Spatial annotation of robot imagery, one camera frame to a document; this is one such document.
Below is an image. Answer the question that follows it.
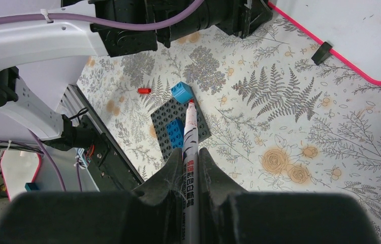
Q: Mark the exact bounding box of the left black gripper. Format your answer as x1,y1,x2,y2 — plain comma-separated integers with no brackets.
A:
217,0,273,38

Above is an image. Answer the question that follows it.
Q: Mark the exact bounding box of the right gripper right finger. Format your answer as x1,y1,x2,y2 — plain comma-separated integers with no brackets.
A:
199,148,379,243

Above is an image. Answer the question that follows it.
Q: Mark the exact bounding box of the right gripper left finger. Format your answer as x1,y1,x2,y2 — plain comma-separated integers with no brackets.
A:
0,148,182,243

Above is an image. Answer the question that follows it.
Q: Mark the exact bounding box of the red whiteboard marker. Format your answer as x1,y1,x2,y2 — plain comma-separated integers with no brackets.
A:
181,99,200,243

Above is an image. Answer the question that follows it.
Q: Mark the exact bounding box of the red marker cap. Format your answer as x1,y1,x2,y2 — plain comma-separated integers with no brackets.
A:
137,88,151,94

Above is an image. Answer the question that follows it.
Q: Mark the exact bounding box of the pink framed whiteboard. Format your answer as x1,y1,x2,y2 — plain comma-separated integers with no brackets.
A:
268,0,381,85
0,150,42,201

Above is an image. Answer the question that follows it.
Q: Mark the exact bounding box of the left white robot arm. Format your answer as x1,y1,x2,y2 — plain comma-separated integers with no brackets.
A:
0,1,273,147

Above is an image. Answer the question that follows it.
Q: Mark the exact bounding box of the blue whiteboard eraser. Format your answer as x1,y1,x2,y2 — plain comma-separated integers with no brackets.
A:
24,182,39,192

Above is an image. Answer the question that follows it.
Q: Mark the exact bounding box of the dark blue lego brick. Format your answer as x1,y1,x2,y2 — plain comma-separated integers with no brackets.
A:
166,119,184,148

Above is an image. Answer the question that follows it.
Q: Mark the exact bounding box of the light blue lego brick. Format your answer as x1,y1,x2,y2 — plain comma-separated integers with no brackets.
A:
171,82,193,104

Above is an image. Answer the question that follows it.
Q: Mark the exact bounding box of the dark grey lego baseplate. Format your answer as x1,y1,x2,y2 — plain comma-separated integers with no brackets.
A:
150,98,212,162

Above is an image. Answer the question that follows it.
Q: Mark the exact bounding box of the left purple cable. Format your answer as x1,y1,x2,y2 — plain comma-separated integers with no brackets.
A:
0,0,205,192

